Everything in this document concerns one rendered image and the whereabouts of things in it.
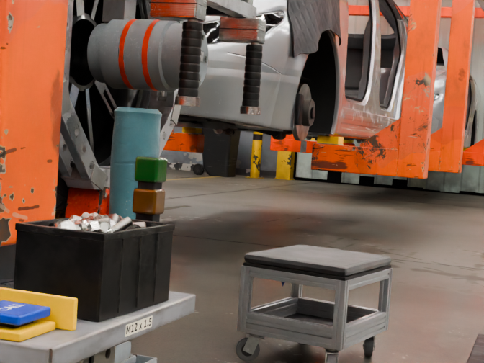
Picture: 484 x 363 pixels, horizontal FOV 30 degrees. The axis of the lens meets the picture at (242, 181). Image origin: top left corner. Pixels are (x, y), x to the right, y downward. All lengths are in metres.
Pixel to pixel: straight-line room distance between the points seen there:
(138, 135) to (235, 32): 0.38
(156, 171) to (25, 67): 0.25
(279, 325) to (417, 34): 2.94
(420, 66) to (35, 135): 4.14
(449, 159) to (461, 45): 0.89
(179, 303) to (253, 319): 1.45
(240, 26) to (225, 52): 2.49
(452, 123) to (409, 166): 1.96
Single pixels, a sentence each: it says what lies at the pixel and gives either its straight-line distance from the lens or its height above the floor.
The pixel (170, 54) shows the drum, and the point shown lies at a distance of 1.74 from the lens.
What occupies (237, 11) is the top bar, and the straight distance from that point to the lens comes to 1.87.
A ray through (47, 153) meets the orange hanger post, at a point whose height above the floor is 0.65.
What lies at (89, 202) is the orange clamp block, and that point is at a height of 0.55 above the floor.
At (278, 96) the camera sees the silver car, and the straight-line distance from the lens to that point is 4.54.
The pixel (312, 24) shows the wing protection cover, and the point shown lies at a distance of 4.74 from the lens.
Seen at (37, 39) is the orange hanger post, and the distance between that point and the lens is 1.38.
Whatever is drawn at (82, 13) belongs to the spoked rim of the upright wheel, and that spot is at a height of 0.93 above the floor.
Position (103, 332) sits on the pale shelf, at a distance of 1.16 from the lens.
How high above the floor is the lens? 0.71
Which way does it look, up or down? 3 degrees down
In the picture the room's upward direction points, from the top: 4 degrees clockwise
